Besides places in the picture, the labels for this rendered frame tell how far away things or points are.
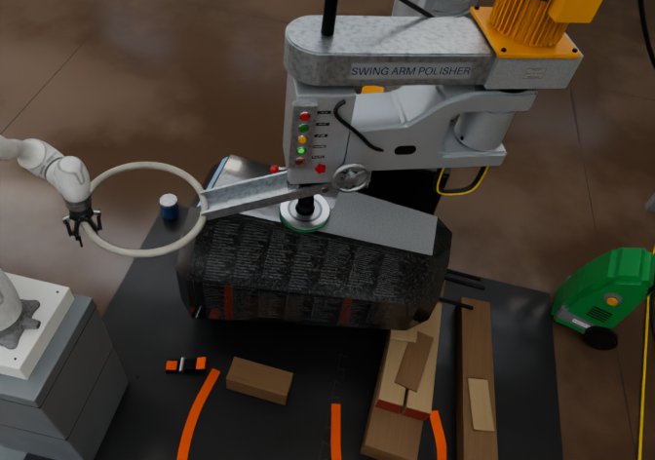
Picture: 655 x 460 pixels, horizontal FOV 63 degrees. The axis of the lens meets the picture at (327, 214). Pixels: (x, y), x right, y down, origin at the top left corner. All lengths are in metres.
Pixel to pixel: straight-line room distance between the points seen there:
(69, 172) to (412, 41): 1.19
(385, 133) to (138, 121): 2.44
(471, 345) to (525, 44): 1.64
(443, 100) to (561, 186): 2.37
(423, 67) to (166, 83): 2.87
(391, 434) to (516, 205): 1.91
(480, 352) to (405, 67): 1.69
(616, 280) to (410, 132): 1.53
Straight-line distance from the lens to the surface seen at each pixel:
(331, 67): 1.68
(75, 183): 1.98
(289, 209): 2.28
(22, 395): 2.06
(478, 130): 2.08
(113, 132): 3.97
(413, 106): 1.95
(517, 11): 1.82
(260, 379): 2.66
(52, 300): 2.11
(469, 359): 2.91
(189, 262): 2.38
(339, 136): 1.86
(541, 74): 1.94
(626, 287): 3.06
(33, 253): 3.40
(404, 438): 2.64
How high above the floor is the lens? 2.59
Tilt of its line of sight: 50 degrees down
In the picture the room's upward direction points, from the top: 10 degrees clockwise
